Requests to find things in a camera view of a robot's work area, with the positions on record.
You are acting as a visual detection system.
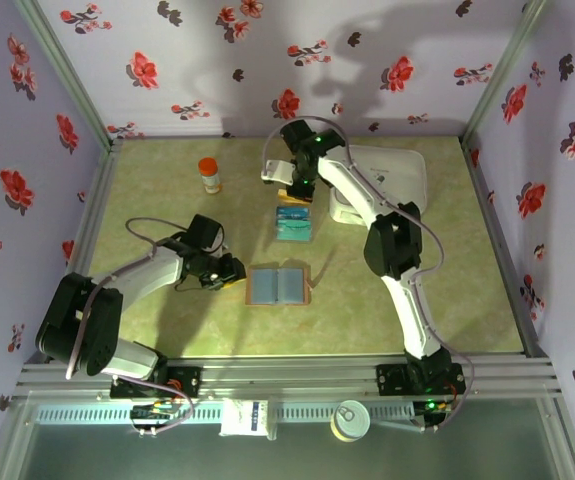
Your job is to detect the teal credit card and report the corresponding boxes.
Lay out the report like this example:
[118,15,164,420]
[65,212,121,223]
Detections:
[273,219,316,245]

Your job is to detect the grey slotted cable duct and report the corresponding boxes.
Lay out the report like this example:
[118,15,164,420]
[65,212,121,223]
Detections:
[34,402,418,426]

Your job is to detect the tin can with pull tab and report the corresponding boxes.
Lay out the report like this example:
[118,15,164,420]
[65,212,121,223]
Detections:
[330,399,372,444]

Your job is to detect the aluminium side frame rail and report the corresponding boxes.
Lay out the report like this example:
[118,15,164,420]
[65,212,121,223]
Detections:
[459,137,551,359]
[46,138,124,362]

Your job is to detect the wide aluminium frame rail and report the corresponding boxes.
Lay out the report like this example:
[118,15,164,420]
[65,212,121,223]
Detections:
[14,353,566,401]

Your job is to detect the orange credit card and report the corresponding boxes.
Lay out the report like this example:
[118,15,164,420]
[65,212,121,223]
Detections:
[276,188,314,206]

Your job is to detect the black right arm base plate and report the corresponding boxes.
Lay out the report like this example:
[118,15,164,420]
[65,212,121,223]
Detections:
[375,363,466,399]

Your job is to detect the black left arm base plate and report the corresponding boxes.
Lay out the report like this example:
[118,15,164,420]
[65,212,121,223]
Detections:
[110,366,202,400]

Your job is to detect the brown leather card holder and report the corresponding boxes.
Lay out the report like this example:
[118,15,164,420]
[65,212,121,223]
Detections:
[244,265,318,307]

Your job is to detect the white packet with blue print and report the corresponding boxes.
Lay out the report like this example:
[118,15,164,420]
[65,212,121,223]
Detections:
[218,398,270,438]

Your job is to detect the orange-capped pill bottle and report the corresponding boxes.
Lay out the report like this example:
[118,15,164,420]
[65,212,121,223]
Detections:
[197,157,224,196]

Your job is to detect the white zip pouch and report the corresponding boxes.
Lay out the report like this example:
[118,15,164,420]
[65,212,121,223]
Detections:
[328,144,429,225]

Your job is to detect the aluminium corner post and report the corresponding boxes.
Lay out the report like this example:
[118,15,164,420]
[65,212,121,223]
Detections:
[13,0,121,149]
[461,0,554,149]

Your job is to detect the small circuit board with wires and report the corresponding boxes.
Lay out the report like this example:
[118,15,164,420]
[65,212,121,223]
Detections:
[130,398,181,437]
[413,397,456,432]

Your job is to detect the lilac right arm cable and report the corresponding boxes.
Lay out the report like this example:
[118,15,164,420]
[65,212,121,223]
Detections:
[261,115,477,431]

